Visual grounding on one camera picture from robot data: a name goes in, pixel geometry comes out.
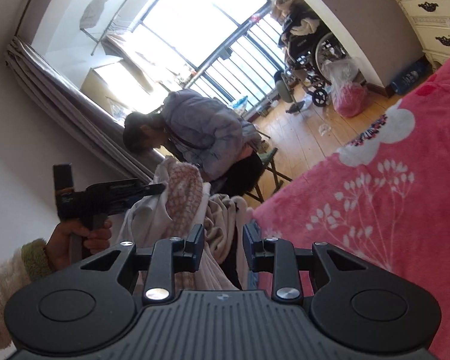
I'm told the seated person grey jacket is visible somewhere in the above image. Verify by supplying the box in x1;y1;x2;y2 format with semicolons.
122;88;263;197

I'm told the red plastic bag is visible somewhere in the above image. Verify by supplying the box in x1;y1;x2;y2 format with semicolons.
323;58;368;118

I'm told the folding chair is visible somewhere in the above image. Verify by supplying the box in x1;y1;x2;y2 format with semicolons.
245;131;293;203

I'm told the red floral bed blanket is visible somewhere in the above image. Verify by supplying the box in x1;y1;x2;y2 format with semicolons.
253;58;450;359

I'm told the pile of folded clothes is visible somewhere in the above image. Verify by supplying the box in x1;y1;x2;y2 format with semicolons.
118;157;253;290

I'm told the left hand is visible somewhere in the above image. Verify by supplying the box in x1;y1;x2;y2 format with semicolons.
44;219;113;271

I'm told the clothes heap on wheelchair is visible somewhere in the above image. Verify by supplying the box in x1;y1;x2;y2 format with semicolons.
271;0;321;36

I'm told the operator left forearm sleeve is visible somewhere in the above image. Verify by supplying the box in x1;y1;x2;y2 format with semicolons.
0;239;53;350

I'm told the black wheelchair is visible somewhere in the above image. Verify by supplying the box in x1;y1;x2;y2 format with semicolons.
278;9;349;107

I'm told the grey window curtain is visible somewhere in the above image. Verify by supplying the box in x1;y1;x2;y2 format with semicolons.
4;37;161;181

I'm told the cream bedside nightstand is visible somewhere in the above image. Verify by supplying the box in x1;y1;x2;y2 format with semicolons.
393;0;450;70

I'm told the blue water bottle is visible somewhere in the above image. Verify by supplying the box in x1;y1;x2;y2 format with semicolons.
390;60;428;94

